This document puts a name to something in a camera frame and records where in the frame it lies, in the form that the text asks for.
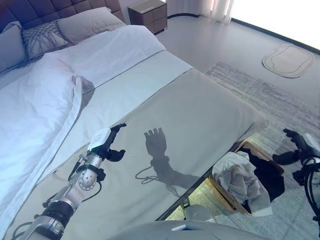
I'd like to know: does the brown padded headboard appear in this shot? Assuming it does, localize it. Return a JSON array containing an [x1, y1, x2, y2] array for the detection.
[[0, 0, 126, 35]]

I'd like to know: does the small beige floor mat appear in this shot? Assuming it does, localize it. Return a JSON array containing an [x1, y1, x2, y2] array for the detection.
[[261, 44, 314, 79]]

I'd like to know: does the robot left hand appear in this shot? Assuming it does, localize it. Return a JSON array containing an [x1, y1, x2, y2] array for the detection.
[[87, 122, 127, 163]]

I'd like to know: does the grey robot torso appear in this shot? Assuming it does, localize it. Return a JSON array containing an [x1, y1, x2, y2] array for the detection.
[[106, 219, 266, 240]]

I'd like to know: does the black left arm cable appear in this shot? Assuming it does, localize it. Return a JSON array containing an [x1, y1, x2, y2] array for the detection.
[[67, 154, 106, 201]]

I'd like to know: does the grey patterned cushion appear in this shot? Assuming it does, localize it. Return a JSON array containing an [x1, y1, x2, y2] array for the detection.
[[21, 21, 70, 61]]

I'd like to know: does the cream garment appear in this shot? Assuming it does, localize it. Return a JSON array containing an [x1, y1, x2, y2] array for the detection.
[[211, 151, 273, 218]]

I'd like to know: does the silver robot right leg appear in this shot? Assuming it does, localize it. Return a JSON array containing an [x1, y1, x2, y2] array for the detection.
[[183, 204, 217, 223]]

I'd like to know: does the black garment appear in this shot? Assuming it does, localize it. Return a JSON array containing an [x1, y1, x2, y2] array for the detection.
[[241, 147, 286, 203]]

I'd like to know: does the brown wicker basket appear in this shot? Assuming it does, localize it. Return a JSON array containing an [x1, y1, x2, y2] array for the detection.
[[208, 140, 286, 216]]

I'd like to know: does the black floor edge strip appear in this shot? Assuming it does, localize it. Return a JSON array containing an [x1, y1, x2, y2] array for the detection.
[[166, 13, 320, 55]]

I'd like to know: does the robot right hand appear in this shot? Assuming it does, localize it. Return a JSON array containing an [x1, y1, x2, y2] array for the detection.
[[271, 128, 320, 166]]

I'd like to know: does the sheer white curtain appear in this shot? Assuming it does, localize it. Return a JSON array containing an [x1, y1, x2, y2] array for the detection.
[[172, 0, 235, 25]]

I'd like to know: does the grey striped rug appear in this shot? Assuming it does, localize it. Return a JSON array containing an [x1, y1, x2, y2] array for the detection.
[[154, 61, 320, 240]]

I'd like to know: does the white duvet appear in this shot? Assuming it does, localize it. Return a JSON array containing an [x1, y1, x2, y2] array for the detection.
[[0, 24, 167, 227]]

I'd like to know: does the bed with pale sheet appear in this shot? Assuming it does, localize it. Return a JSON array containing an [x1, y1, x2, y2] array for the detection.
[[0, 0, 267, 240]]

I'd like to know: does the beige bed foot cover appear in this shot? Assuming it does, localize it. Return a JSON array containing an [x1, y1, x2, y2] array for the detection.
[[4, 68, 267, 240]]

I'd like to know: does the brown wooden nightstand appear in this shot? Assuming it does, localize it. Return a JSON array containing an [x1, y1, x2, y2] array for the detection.
[[127, 1, 168, 35]]

